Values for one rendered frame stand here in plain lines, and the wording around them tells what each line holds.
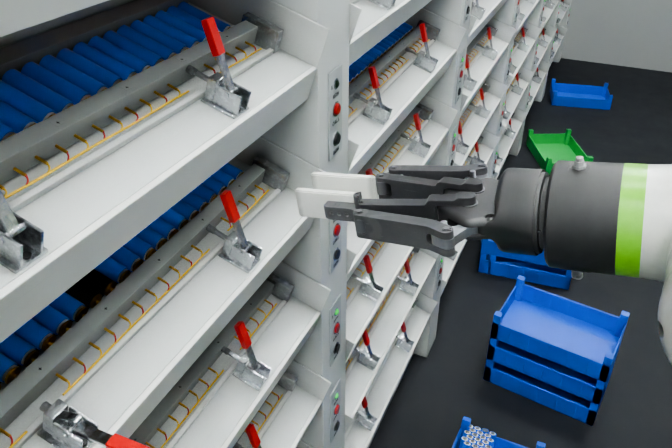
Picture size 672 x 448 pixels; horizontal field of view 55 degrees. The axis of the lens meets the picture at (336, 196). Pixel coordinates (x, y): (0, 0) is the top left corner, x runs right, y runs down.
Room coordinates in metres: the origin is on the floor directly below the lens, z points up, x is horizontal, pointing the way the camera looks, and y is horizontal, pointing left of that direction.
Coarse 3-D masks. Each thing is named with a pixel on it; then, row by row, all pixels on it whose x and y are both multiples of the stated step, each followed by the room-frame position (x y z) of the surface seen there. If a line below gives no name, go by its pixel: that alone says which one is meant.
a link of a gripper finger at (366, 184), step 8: (312, 176) 0.58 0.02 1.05; (320, 176) 0.57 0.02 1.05; (328, 176) 0.57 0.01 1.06; (336, 176) 0.57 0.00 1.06; (344, 176) 0.56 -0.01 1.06; (352, 176) 0.56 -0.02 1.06; (360, 176) 0.56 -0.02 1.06; (368, 176) 0.56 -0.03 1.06; (312, 184) 0.58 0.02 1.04; (320, 184) 0.57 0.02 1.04; (328, 184) 0.57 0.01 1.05; (336, 184) 0.57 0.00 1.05; (344, 184) 0.56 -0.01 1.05; (352, 184) 0.56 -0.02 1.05; (360, 184) 0.56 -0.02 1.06; (368, 184) 0.55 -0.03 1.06; (368, 192) 0.55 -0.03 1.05; (376, 192) 0.55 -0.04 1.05
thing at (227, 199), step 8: (224, 192) 0.60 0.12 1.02; (224, 200) 0.59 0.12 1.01; (232, 200) 0.60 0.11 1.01; (224, 208) 0.59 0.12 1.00; (232, 208) 0.59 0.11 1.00; (232, 216) 0.59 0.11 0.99; (232, 224) 0.59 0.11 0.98; (240, 224) 0.60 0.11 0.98; (240, 232) 0.59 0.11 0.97; (240, 240) 0.59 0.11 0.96
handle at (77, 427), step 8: (80, 416) 0.35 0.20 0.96; (72, 424) 0.34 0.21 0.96; (80, 424) 0.35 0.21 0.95; (72, 432) 0.34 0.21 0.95; (80, 432) 0.34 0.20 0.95; (88, 432) 0.34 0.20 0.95; (96, 432) 0.34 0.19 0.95; (104, 432) 0.34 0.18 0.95; (96, 440) 0.33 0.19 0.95; (104, 440) 0.33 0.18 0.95; (112, 440) 0.33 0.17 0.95; (120, 440) 0.33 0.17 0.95; (128, 440) 0.33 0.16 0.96
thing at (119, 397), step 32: (256, 160) 0.74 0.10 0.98; (288, 160) 0.75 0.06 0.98; (256, 192) 0.72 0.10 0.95; (288, 192) 0.74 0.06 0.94; (224, 224) 0.64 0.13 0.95; (256, 224) 0.66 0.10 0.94; (288, 224) 0.67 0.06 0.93; (192, 256) 0.58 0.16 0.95; (160, 288) 0.53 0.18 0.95; (192, 288) 0.54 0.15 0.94; (224, 288) 0.55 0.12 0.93; (256, 288) 0.60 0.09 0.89; (160, 320) 0.49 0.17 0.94; (192, 320) 0.49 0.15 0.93; (224, 320) 0.53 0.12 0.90; (96, 352) 0.43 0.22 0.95; (128, 352) 0.44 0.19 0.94; (160, 352) 0.45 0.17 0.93; (192, 352) 0.47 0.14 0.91; (64, 384) 0.40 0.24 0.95; (96, 384) 0.40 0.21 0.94; (128, 384) 0.41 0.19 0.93; (160, 384) 0.42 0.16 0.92; (32, 416) 0.36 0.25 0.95; (96, 416) 0.37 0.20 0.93; (128, 416) 0.38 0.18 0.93
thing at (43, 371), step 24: (240, 192) 0.68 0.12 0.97; (264, 192) 0.71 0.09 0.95; (216, 216) 0.63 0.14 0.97; (168, 240) 0.57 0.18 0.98; (192, 240) 0.58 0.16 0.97; (144, 264) 0.53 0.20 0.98; (168, 264) 0.54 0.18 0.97; (120, 288) 0.49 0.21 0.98; (144, 288) 0.51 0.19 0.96; (168, 288) 0.52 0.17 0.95; (96, 312) 0.46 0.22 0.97; (120, 312) 0.47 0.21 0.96; (144, 312) 0.48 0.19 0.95; (72, 336) 0.43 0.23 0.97; (96, 336) 0.44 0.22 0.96; (120, 336) 0.45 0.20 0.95; (48, 360) 0.40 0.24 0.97; (72, 360) 0.41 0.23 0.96; (96, 360) 0.42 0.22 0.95; (24, 384) 0.37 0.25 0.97; (48, 384) 0.39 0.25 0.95; (72, 384) 0.39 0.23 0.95; (0, 408) 0.35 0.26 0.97; (24, 408) 0.36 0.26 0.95; (0, 432) 0.34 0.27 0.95; (24, 432) 0.34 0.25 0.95
